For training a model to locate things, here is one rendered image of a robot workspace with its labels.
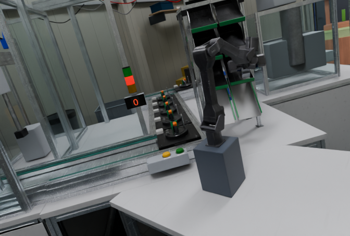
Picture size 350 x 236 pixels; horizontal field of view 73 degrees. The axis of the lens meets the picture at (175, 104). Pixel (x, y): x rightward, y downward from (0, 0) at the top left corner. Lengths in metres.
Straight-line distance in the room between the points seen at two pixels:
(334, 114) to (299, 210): 1.60
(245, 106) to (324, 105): 1.08
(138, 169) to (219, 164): 0.50
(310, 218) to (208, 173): 0.37
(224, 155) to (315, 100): 1.50
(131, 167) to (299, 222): 0.78
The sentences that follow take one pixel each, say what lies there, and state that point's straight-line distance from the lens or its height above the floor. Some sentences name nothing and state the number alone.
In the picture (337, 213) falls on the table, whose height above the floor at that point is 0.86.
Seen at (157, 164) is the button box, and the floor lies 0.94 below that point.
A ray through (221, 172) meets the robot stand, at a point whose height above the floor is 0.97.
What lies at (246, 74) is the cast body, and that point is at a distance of 1.33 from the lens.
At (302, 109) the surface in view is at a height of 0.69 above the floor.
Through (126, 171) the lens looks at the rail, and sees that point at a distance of 1.30.
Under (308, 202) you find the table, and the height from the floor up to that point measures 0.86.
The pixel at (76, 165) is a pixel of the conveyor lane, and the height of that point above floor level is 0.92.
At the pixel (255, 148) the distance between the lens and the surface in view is 1.34.
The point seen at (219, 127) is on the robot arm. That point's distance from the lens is 0.94.
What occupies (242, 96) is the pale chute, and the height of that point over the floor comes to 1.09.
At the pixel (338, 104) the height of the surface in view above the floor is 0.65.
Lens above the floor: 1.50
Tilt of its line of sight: 15 degrees down
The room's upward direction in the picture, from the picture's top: 14 degrees counter-clockwise
